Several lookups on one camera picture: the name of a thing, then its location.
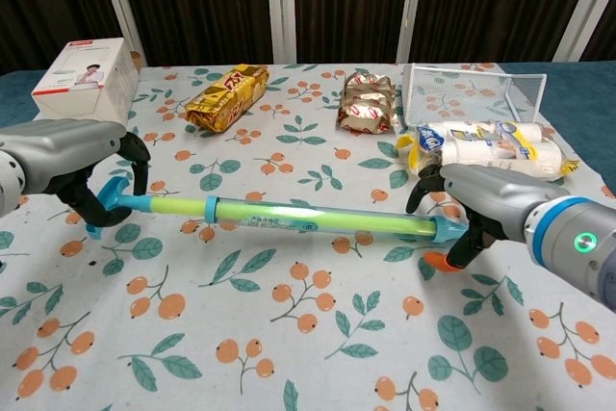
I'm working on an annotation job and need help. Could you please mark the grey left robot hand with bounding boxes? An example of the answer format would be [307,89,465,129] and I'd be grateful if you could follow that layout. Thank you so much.
[18,117,151,230]

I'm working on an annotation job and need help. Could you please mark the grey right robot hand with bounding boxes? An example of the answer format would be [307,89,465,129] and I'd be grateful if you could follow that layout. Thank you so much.
[406,163,559,271]

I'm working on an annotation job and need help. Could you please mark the green blue water pump toy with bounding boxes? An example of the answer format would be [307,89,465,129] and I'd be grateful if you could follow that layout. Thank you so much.
[85,177,471,244]

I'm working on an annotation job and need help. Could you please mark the pack of white paper cups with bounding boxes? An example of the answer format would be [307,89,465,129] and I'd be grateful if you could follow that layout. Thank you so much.
[395,117,582,182]

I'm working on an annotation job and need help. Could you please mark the white desk lamp box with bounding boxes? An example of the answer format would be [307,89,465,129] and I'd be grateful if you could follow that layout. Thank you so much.
[31,38,141,132]

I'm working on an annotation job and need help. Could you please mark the gold and red foil snack bag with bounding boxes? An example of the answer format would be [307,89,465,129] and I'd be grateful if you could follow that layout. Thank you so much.
[335,69,398,136]

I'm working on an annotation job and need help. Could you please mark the gold biscuit package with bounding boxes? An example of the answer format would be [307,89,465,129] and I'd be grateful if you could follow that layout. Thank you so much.
[185,63,270,134]

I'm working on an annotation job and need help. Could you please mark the floral orange fruit tablecloth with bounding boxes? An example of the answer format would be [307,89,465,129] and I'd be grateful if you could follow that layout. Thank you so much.
[0,62,616,411]

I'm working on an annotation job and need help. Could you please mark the white wire mesh basket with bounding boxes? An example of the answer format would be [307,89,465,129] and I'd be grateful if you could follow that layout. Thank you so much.
[395,62,549,133]

